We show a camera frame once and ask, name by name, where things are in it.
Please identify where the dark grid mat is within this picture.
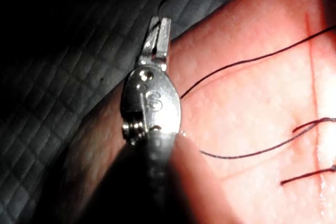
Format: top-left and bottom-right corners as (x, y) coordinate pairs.
(0, 0), (266, 224)

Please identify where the black thread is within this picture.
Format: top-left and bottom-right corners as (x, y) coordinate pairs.
(159, 0), (336, 160)

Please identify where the black stitching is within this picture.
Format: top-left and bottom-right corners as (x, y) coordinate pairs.
(280, 165), (336, 186)

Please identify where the tissue pad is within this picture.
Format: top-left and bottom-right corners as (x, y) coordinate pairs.
(60, 0), (336, 224)

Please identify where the left arm needle driver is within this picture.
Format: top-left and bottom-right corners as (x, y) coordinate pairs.
(120, 63), (182, 146)

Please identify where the left arm needle driver jaw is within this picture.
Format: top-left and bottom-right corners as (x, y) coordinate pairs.
(138, 16), (161, 66)
(155, 17), (172, 72)

